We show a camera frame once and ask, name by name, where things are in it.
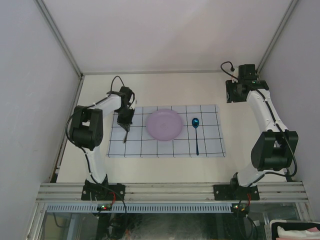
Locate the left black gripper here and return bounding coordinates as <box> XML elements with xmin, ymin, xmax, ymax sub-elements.
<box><xmin>116</xmin><ymin>107</ymin><xmax>135</xmax><ymax>132</ymax></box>

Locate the silver table knife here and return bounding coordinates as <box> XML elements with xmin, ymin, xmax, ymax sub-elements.
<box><xmin>122</xmin><ymin>131</ymin><xmax>129</xmax><ymax>144</ymax></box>

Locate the blue checkered cloth placemat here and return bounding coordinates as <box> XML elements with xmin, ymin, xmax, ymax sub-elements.
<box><xmin>107</xmin><ymin>104</ymin><xmax>226</xmax><ymax>158</ymax></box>

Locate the purple plastic plate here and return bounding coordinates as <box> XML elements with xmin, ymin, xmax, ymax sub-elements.
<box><xmin>145</xmin><ymin>109</ymin><xmax>184</xmax><ymax>142</ymax></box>

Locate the blue metallic spoon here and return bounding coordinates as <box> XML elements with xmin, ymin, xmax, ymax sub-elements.
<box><xmin>191</xmin><ymin>117</ymin><xmax>200</xmax><ymax>156</ymax></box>

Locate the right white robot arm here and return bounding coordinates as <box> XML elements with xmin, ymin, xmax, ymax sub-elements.
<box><xmin>225</xmin><ymin>64</ymin><xmax>299</xmax><ymax>200</ymax></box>

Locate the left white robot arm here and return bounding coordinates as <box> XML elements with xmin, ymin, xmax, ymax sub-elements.
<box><xmin>65</xmin><ymin>86</ymin><xmax>136</xmax><ymax>200</ymax></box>

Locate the grey bin with cloths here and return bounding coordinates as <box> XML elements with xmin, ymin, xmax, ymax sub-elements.
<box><xmin>264</xmin><ymin>220</ymin><xmax>320</xmax><ymax>240</ymax></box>

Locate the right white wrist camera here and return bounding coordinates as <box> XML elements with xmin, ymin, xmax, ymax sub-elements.
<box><xmin>231</xmin><ymin>67</ymin><xmax>239</xmax><ymax>83</ymax></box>

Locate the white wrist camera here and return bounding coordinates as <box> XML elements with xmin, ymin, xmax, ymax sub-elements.
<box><xmin>129</xmin><ymin>99</ymin><xmax>137</xmax><ymax>110</ymax></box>
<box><xmin>231</xmin><ymin>67</ymin><xmax>239</xmax><ymax>83</ymax></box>

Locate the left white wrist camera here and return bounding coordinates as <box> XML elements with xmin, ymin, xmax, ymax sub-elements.
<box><xmin>129</xmin><ymin>99</ymin><xmax>137</xmax><ymax>110</ymax></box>

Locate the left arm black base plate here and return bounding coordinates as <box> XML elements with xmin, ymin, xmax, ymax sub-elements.
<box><xmin>81</xmin><ymin>182</ymin><xmax>126</xmax><ymax>201</ymax></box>

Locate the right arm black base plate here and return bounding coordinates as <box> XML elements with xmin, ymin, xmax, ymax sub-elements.
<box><xmin>213</xmin><ymin>184</ymin><xmax>260</xmax><ymax>201</ymax></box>

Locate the blue slotted cable duct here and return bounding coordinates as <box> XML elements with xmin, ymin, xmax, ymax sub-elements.
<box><xmin>46</xmin><ymin>203</ymin><xmax>232</xmax><ymax>214</ymax></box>

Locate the aluminium front frame rail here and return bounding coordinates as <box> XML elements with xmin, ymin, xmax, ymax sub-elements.
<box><xmin>36</xmin><ymin>182</ymin><xmax>309</xmax><ymax>203</ymax></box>

